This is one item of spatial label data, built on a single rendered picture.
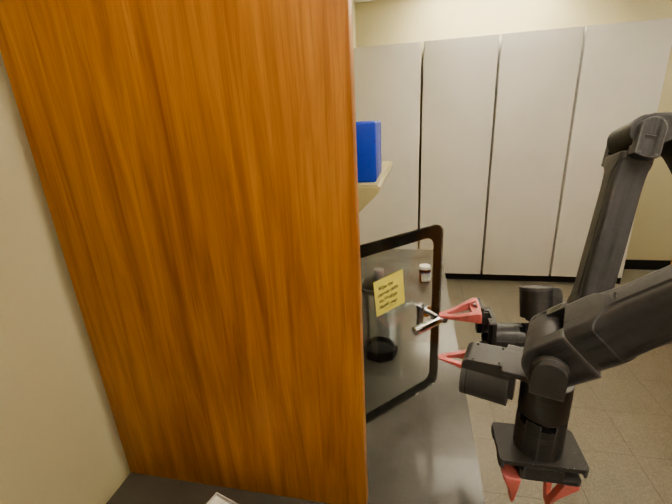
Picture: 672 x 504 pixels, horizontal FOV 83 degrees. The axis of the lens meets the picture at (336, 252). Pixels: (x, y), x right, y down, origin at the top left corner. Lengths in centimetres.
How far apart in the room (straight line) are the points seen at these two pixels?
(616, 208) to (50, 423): 105
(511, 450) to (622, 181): 51
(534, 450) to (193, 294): 52
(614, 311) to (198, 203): 51
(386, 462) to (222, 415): 35
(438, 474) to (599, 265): 50
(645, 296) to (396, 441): 62
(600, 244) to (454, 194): 299
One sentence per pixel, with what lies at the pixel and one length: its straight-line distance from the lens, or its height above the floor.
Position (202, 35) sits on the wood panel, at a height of 171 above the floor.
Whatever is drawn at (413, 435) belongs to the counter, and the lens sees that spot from 94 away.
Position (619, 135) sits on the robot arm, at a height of 155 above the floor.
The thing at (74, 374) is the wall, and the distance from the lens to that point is 86.
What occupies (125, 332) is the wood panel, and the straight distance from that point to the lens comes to 76.
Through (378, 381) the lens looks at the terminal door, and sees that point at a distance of 84.
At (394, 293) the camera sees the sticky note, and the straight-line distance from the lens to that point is 76.
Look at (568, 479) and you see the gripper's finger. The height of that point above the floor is 117.
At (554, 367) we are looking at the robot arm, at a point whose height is 135.
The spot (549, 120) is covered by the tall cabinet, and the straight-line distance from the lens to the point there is 383.
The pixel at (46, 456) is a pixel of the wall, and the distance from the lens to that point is 87.
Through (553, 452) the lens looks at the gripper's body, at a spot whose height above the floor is 121.
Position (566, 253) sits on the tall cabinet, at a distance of 413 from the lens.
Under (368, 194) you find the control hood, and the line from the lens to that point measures 58.
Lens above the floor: 160
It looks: 19 degrees down
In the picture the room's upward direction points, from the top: 3 degrees counter-clockwise
